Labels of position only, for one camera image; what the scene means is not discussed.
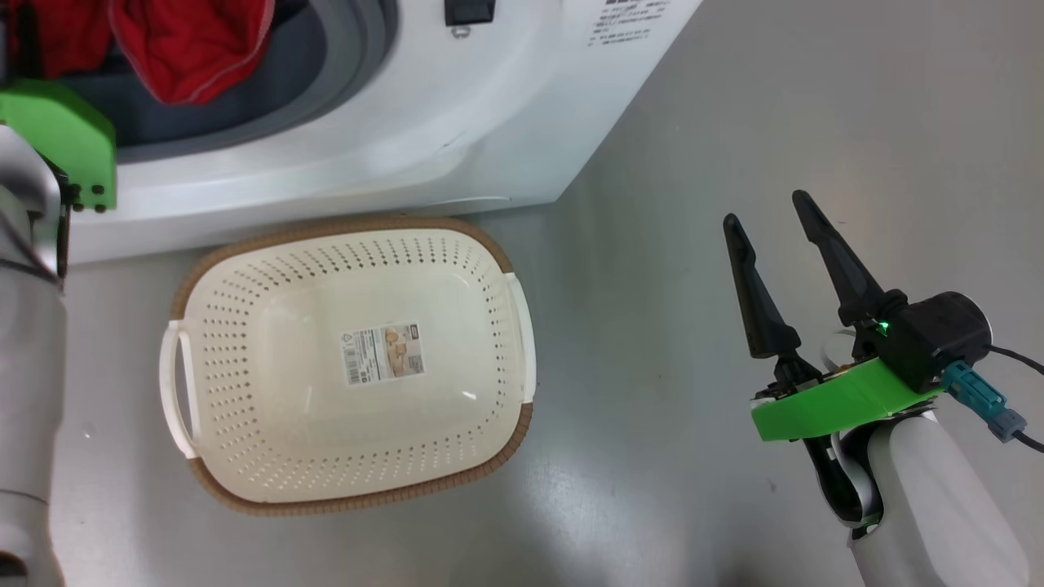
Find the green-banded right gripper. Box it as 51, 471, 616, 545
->
722, 190, 947, 443

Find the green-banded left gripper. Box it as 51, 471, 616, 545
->
0, 79, 117, 214

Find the red white garment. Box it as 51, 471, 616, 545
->
0, 0, 276, 107

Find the grey rubber door gasket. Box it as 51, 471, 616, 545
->
61, 0, 400, 164

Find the white front-load washing machine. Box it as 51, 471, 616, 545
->
0, 0, 704, 266

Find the cream perforated laundry basket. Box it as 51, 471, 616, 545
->
159, 216, 537, 517

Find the black door latch socket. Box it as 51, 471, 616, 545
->
444, 0, 497, 27

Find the printed text sticker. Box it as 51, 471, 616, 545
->
587, 0, 674, 47

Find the paper product label sticker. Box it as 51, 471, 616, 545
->
339, 322, 427, 387

